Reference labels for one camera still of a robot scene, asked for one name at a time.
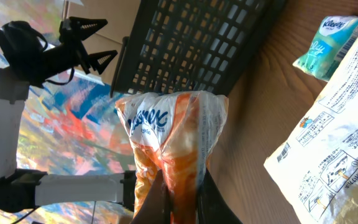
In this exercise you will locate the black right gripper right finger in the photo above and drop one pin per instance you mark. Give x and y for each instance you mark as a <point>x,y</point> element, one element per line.
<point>211,207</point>

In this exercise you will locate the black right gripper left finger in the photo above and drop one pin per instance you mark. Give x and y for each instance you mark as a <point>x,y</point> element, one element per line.
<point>156,206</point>

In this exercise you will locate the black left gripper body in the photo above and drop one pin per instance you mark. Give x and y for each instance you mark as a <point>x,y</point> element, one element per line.
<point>70,53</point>

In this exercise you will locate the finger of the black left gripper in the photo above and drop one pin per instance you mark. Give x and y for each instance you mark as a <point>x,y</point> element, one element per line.
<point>99,61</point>
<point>83,28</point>

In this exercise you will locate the orange snack packet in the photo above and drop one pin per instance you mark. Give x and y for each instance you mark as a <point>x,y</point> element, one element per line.
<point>176,134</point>

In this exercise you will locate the large white snack bag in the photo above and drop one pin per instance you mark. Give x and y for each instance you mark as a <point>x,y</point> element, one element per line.
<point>316,168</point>

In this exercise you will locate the teal kleenex tissue pack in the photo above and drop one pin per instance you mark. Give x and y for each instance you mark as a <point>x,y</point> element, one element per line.
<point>332,41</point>

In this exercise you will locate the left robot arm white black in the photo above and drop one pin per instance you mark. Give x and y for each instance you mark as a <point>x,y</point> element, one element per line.
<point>22,189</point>

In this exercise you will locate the dark grey plastic basket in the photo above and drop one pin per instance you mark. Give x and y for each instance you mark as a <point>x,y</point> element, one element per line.
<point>186,45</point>

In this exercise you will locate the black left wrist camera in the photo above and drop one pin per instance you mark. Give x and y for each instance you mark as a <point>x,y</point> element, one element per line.
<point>20,44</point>

